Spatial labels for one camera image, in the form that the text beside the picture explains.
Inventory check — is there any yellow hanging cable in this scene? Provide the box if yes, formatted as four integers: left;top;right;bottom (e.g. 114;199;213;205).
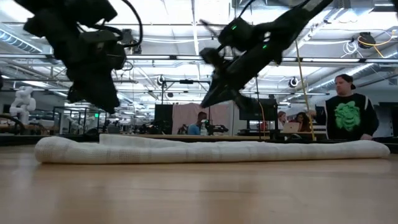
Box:
294;40;317;141

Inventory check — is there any black reel with yellow cable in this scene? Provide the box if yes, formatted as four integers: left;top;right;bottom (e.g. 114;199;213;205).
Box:
356;29;398;59

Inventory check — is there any black monitor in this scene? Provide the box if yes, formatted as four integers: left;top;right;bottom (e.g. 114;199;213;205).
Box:
239;98;278;121

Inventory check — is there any white humanoid robot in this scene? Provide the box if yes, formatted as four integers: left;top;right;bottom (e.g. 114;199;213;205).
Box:
9;86;37;125

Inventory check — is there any black stand frame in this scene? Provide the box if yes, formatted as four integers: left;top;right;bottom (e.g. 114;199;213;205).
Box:
160;79;211;105

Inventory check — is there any white beige plaid towel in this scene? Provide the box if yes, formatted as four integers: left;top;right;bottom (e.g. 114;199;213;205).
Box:
34;133;391;165

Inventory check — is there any black cage frame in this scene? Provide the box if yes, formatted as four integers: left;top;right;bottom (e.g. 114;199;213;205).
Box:
52;106;108;134

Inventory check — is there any pink curtain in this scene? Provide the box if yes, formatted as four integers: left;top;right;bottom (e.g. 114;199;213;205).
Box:
172;102;231;135

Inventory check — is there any silver laptop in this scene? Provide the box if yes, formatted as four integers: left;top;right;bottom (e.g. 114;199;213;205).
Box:
281;121;301;134

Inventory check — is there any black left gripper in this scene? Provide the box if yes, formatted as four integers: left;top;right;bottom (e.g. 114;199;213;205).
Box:
65;40;127;114

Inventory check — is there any person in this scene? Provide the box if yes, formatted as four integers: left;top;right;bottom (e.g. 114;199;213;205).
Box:
294;111;312;133
277;111;289;129
187;111;208;136
307;73;381;141

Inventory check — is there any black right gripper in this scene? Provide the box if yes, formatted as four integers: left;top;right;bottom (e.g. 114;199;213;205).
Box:
201;43;282;108

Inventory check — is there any black panel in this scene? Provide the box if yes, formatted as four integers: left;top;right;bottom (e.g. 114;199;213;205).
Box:
154;104;174;135

